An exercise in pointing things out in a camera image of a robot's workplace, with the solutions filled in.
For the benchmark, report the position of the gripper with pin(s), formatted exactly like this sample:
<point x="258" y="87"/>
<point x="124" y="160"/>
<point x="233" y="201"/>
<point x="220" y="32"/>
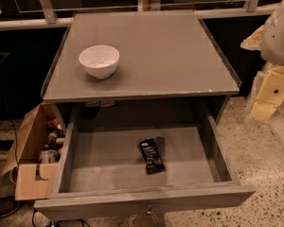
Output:
<point x="276" y="40"/>

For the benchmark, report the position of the black rxbar chocolate wrapper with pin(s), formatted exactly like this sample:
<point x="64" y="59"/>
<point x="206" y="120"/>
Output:
<point x="150" y="153"/>

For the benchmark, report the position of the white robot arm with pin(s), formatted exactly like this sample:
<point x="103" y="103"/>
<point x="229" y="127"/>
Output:
<point x="268" y="39"/>

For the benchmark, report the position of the grey cabinet with counter top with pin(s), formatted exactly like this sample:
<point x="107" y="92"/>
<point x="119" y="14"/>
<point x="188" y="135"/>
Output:
<point x="170" y="71"/>

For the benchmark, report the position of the open grey wooden drawer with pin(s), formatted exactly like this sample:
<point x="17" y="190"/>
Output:
<point x="102" y="172"/>

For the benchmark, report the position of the drawer pull knob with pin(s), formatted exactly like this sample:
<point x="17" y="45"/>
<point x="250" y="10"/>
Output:
<point x="149" y="211"/>

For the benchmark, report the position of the white ceramic bowl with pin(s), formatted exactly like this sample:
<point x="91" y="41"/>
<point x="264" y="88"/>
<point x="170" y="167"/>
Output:
<point x="99" y="61"/>

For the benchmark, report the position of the dark bottle in box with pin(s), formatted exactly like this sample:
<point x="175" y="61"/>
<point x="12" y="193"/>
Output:
<point x="52" y="137"/>

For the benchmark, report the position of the clear jar in box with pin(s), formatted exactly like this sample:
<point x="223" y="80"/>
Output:
<point x="49" y="156"/>

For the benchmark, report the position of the open cardboard box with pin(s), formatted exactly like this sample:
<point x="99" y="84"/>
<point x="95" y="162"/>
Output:
<point x="35" y="181"/>

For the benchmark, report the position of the metal railing frame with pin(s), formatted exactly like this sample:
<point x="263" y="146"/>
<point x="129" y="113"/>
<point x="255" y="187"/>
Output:
<point x="116" y="3"/>

